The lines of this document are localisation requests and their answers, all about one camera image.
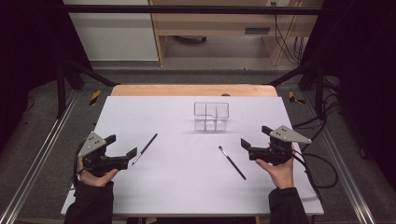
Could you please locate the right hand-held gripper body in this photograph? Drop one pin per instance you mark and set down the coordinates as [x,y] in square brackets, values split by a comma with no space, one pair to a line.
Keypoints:
[277,147]

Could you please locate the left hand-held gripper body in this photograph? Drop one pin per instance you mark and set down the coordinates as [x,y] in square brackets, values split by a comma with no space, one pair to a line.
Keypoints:
[95,154]

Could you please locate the black pen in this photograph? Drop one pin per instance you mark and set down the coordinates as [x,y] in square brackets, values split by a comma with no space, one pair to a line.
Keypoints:
[145,148]

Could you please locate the clear acrylic organizer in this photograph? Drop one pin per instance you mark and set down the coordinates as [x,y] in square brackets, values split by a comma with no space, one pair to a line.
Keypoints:
[211,116]

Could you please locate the person's left hand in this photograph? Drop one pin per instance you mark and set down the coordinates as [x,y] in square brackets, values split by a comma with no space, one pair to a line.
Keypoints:
[95,179]

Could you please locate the person's right hand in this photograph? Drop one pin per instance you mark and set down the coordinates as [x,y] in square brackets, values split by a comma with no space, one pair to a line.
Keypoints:
[280,174]

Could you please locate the yellow black tape strip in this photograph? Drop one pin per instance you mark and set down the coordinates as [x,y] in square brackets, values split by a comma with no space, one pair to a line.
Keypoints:
[295,98]
[95,97]

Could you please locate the white board sheet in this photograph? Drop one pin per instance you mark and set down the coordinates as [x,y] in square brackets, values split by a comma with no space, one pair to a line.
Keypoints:
[174,186]

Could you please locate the black metal stand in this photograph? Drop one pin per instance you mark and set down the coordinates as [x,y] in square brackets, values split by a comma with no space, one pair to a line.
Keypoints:
[311,77]
[71,77]

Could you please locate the white cabinet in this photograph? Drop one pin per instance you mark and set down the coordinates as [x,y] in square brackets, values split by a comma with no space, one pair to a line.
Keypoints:
[115,34]

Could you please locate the black curtain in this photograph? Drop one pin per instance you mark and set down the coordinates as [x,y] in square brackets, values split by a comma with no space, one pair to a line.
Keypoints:
[364,77]
[28,62]

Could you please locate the wooden desk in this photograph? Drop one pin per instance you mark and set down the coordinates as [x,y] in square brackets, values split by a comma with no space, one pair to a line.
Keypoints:
[218,21]

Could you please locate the aluminium rail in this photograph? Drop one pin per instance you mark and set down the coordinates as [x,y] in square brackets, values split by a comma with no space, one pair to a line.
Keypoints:
[37,158]
[342,168]

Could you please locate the black horizontal frame bar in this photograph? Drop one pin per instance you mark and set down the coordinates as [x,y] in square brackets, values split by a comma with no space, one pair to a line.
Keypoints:
[186,9]

